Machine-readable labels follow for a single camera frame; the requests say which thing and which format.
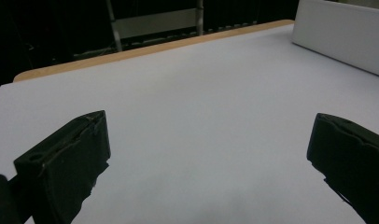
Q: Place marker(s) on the white oblong plastic tray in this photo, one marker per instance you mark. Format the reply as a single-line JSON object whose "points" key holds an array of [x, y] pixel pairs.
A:
{"points": [[340, 34]]}

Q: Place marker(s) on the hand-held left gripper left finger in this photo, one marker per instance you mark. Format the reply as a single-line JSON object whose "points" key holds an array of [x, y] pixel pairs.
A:
{"points": [[63, 168]]}

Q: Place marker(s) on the white table mat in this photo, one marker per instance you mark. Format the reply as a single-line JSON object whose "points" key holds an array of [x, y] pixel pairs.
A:
{"points": [[193, 109]]}

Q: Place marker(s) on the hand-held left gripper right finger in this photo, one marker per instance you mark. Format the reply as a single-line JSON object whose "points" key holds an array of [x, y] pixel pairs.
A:
{"points": [[352, 158]]}

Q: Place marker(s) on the white metal desk frame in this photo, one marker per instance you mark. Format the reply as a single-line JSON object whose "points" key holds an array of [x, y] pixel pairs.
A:
{"points": [[153, 23]]}

